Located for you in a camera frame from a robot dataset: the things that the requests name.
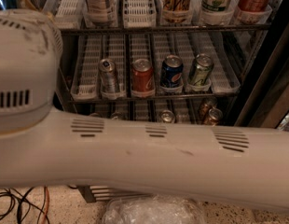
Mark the white green can bottom shelf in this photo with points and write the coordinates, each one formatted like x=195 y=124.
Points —
x=166 y=116

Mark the green can middle shelf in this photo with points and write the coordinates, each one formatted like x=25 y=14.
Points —
x=201 y=68

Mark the silver can middle shelf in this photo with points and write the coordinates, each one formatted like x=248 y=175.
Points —
x=108 y=75

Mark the blue Pepsi can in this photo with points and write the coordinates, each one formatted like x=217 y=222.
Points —
x=171 y=71

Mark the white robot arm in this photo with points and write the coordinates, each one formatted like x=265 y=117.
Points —
x=41 y=145

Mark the brown can bottom rear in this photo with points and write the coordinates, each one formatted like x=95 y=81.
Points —
x=205 y=105

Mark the stainless steel fridge base grille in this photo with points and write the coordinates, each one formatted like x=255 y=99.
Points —
x=93 y=194

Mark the green can bottom shelf left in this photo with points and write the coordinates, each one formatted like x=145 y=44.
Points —
x=118 y=116

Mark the brown can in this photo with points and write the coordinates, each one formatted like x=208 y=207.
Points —
x=213 y=117
x=205 y=105

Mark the empty white tray middle left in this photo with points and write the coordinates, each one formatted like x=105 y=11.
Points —
x=84 y=84

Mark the clear plastic bag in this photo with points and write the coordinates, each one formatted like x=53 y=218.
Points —
x=153 y=210

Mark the white beige bottle top shelf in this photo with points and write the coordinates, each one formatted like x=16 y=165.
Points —
x=101 y=11

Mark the brown can bottom front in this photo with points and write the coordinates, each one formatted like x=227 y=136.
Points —
x=213 y=117

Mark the red Coca-Cola can middle shelf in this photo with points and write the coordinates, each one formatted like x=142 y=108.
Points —
x=142 y=76

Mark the empty white tray top shelf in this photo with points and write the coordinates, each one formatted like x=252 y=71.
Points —
x=139 y=13

